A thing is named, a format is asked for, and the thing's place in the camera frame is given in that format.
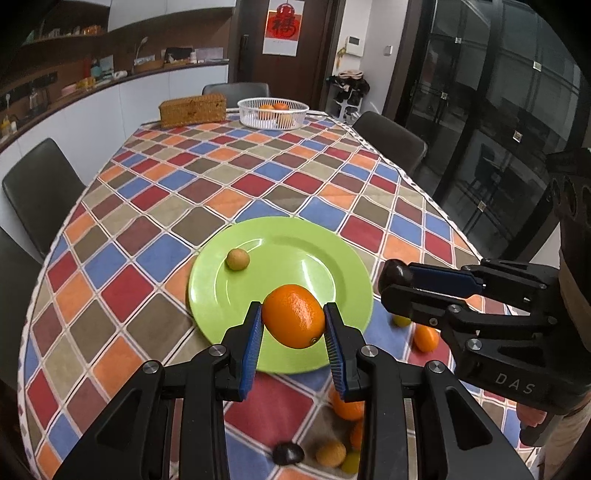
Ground person's right hand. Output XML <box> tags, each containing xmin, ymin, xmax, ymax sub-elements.
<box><xmin>517</xmin><ymin>402</ymin><xmax>551</xmax><ymax>430</ymax></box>

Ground white curved counter cabinet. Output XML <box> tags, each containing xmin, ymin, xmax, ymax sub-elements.
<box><xmin>0</xmin><ymin>59</ymin><xmax>230</xmax><ymax>195</ymax></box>

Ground dark plum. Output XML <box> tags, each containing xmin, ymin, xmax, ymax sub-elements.
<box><xmin>272</xmin><ymin>442</ymin><xmax>304</xmax><ymax>466</ymax></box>
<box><xmin>378</xmin><ymin>259</ymin><xmax>413</xmax><ymax>294</ymax></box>

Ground green plate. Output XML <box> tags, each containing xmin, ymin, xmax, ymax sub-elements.
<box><xmin>188</xmin><ymin>217</ymin><xmax>374</xmax><ymax>374</ymax></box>

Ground checkered tablecloth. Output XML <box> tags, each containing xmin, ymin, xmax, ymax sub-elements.
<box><xmin>17</xmin><ymin>110</ymin><xmax>555</xmax><ymax>480</ymax></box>

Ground rack with shoes and clothes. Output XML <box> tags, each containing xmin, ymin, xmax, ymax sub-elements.
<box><xmin>326</xmin><ymin>69</ymin><xmax>371</xmax><ymax>123</ymax></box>

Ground small brown longan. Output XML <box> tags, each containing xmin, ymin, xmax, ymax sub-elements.
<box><xmin>316</xmin><ymin>440</ymin><xmax>347</xmax><ymax>468</ymax></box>
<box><xmin>226</xmin><ymin>248</ymin><xmax>251</xmax><ymax>271</ymax></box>

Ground white desk lamp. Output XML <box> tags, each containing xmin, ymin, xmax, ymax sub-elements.
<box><xmin>133</xmin><ymin>36</ymin><xmax>156</xmax><ymax>66</ymax></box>

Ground dark dining chair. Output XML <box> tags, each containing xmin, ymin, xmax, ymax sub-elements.
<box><xmin>0</xmin><ymin>226</ymin><xmax>43</xmax><ymax>398</ymax></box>
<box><xmin>2</xmin><ymin>138</ymin><xmax>86</xmax><ymax>260</ymax></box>
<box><xmin>352</xmin><ymin>111</ymin><xmax>428</xmax><ymax>177</ymax></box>
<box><xmin>202</xmin><ymin>82</ymin><xmax>271</xmax><ymax>110</ymax></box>

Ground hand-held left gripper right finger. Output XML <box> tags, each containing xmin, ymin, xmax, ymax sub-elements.
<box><xmin>322</xmin><ymin>302</ymin><xmax>536</xmax><ymax>480</ymax></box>

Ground large orange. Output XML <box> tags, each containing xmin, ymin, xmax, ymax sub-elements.
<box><xmin>261</xmin><ymin>284</ymin><xmax>327</xmax><ymax>350</ymax></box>

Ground person's beige pants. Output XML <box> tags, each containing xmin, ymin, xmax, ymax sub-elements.
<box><xmin>536</xmin><ymin>401</ymin><xmax>591</xmax><ymax>480</ymax></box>

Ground white mesh basket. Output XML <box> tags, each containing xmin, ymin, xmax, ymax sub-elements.
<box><xmin>237</xmin><ymin>97</ymin><xmax>310</xmax><ymax>130</ymax></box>

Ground red and white wall calendar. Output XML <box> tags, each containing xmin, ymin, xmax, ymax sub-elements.
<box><xmin>262</xmin><ymin>0</ymin><xmax>304</xmax><ymax>58</ymax></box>

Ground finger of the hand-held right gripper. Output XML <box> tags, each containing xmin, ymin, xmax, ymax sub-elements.
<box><xmin>379</xmin><ymin>283</ymin><xmax>468</xmax><ymax>333</ymax></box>
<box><xmin>407</xmin><ymin>261</ymin><xmax>486</xmax><ymax>297</ymax></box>

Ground door handle lock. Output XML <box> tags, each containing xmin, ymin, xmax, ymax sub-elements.
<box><xmin>239</xmin><ymin>34</ymin><xmax>253</xmax><ymax>80</ymax></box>

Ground glass sliding door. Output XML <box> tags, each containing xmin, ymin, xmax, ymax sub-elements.
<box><xmin>397</xmin><ymin>0</ymin><xmax>591</xmax><ymax>264</ymax></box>

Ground woven wicker box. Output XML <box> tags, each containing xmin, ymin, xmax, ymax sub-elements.
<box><xmin>159</xmin><ymin>93</ymin><xmax>228</xmax><ymax>129</ymax></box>

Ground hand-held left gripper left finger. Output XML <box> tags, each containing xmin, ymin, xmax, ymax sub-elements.
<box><xmin>53</xmin><ymin>301</ymin><xmax>266</xmax><ymax>480</ymax></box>

